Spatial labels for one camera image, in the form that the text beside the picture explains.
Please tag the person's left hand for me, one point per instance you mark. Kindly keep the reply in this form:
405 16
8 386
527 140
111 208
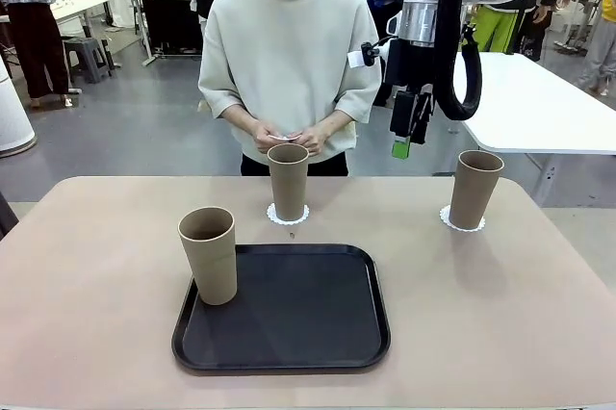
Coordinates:
315 140

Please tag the black cabinet desk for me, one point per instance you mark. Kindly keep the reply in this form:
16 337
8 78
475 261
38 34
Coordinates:
168 20

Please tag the person's right hand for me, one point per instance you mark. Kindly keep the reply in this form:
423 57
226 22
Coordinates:
262 141

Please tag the grey step stool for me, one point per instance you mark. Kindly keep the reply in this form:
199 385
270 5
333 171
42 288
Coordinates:
86 51

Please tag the white background work table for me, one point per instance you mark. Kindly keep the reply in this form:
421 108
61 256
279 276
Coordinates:
82 5

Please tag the bystander in yellow top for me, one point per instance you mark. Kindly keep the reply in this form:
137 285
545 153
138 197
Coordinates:
601 44

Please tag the brown paper cup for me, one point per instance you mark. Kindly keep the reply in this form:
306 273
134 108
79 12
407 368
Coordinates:
212 265
474 193
288 188

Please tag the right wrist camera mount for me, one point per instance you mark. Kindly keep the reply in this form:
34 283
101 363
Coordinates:
382 49

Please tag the bystander in lime green trousers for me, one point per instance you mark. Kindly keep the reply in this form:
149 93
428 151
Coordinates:
495 25

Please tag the person's left forearm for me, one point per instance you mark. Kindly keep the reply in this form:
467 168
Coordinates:
337 122

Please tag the person's black trousers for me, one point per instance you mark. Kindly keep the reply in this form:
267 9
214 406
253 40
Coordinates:
327 167

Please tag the person's right forearm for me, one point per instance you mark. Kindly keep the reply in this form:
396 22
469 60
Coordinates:
238 121

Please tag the black plastic tray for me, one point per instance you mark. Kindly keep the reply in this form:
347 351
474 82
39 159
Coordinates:
298 314

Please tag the person's beige shirt torso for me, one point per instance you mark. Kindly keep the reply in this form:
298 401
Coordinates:
289 54

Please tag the white paper tag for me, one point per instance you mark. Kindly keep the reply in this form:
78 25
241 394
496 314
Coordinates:
356 59

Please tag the large white table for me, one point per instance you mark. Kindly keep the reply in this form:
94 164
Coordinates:
529 107

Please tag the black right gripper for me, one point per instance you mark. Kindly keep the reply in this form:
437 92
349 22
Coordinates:
409 66

